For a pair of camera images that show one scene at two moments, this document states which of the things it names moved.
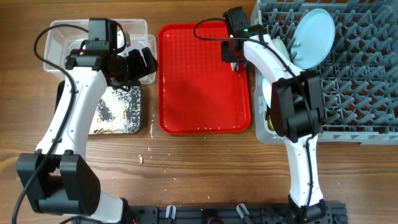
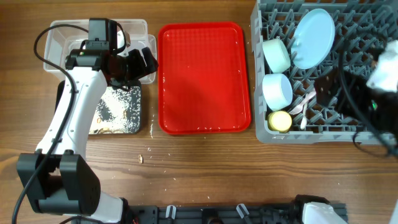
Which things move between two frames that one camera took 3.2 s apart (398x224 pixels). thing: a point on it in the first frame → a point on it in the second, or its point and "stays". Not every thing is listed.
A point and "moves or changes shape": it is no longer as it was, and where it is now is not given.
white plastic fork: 233,65 moves or changes shape
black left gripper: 140,68 stays
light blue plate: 313,38 stays
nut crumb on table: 140,158 stays
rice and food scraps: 118,111 stays
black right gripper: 225,55 → 332,90
